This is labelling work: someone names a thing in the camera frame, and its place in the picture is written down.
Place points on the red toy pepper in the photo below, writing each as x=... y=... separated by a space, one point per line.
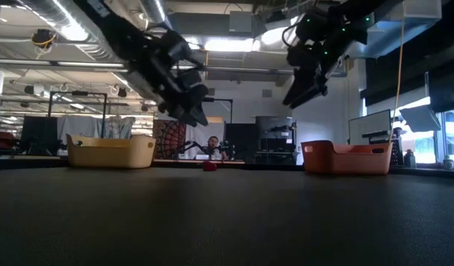
x=209 y=166

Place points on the orange plastic basket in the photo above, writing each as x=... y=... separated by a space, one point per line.
x=341 y=160

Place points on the white hanging cloth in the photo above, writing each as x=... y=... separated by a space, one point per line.
x=79 y=127

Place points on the black equipment rack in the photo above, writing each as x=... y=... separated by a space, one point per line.
x=274 y=125

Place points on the small jar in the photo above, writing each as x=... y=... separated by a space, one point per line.
x=448 y=162

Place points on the black background robot arm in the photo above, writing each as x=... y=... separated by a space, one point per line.
x=195 y=145

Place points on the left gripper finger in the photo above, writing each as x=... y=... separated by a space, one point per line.
x=199 y=111
x=188 y=117

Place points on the ceiling light panel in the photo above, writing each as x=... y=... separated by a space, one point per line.
x=230 y=45

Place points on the black gantry frame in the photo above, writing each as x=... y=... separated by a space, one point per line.
x=221 y=99
x=77 y=93

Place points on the yellow plastic basket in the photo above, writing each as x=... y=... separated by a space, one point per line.
x=110 y=153

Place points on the person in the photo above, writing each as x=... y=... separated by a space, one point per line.
x=213 y=145

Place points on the grey ceiling box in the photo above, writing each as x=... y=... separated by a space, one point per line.
x=240 y=22

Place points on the patterned wall tapestry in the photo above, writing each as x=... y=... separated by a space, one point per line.
x=167 y=136

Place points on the whiteboard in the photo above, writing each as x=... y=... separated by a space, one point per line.
x=368 y=127

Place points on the black mesh organiser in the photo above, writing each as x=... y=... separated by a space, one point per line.
x=396 y=151

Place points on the dark bottle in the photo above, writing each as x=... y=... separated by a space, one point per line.
x=409 y=159

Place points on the black table mat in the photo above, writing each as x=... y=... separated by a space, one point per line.
x=226 y=221

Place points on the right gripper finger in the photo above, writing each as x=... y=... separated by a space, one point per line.
x=300 y=88
x=319 y=90

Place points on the blue patterned cloth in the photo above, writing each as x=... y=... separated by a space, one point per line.
x=117 y=127

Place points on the silver round ventilation duct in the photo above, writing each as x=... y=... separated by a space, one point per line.
x=153 y=9

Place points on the black ceiling camera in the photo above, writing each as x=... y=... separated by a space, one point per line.
x=43 y=38

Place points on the large spiral duct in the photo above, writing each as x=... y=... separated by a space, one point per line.
x=64 y=22

